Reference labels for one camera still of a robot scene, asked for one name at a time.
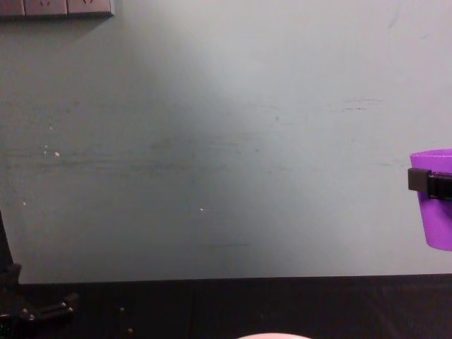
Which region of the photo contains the purple plastic cup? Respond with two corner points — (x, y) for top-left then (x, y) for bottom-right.
(409, 148), (452, 252)

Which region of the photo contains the black table cloth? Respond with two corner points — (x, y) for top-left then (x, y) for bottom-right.
(0, 276), (452, 339)

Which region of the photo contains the pale pink rounded object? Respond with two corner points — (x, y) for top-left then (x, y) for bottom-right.
(235, 331), (314, 339)

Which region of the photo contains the grey wall socket panel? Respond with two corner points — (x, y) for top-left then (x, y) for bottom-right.
(0, 0), (116, 21)

